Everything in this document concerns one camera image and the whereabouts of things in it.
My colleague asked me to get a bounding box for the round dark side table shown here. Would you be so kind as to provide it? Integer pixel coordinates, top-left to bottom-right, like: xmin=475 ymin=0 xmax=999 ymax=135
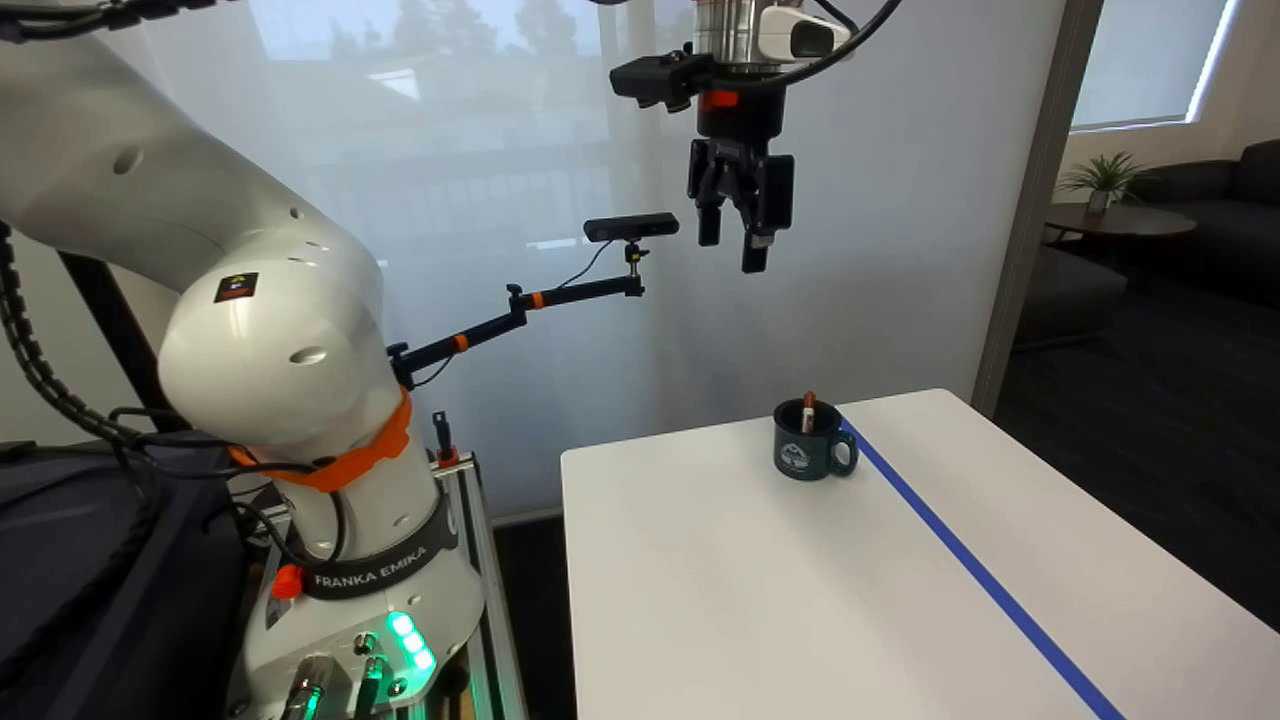
xmin=1043 ymin=205 xmax=1197 ymax=242

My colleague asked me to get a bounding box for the black articulated camera mount arm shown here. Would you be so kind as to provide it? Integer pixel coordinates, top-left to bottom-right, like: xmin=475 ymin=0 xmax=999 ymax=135
xmin=390 ymin=242 xmax=650 ymax=391

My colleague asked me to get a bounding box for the dark blue mug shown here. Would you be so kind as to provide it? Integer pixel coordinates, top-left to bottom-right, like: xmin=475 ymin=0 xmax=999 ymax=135
xmin=772 ymin=402 xmax=860 ymax=481

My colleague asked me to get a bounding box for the blue tape strip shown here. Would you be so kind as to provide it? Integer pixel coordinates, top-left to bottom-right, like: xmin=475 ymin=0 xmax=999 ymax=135
xmin=842 ymin=420 xmax=1123 ymax=720

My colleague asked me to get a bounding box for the dark sofa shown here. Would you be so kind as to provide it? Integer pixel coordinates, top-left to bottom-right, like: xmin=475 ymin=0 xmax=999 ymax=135
xmin=1127 ymin=141 xmax=1280 ymax=306

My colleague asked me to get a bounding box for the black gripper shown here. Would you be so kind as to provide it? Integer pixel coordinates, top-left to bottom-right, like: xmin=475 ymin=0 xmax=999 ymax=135
xmin=687 ymin=90 xmax=798 ymax=275

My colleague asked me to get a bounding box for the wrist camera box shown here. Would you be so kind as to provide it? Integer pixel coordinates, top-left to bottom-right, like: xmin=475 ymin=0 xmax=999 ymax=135
xmin=610 ymin=47 xmax=705 ymax=114

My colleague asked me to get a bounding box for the potted green plant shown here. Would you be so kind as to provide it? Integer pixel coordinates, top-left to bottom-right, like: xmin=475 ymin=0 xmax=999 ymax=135
xmin=1068 ymin=153 xmax=1136 ymax=218

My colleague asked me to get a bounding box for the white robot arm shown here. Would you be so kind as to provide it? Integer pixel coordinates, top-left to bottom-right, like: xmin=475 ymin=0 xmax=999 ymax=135
xmin=0 ymin=0 xmax=546 ymax=720

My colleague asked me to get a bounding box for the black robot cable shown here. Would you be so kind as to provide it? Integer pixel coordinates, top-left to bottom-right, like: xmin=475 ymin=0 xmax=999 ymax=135
xmin=0 ymin=218 xmax=164 ymax=452

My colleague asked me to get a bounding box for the black bag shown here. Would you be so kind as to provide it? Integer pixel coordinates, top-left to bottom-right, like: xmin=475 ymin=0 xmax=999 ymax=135
xmin=0 ymin=449 xmax=243 ymax=720

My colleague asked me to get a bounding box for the metal robot stand frame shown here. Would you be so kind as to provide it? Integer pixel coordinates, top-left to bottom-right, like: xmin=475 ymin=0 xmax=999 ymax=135
xmin=432 ymin=413 xmax=530 ymax=720

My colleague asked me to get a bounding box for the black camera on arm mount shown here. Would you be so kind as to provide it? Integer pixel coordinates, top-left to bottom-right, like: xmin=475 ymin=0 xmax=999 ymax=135
xmin=586 ymin=214 xmax=680 ymax=246

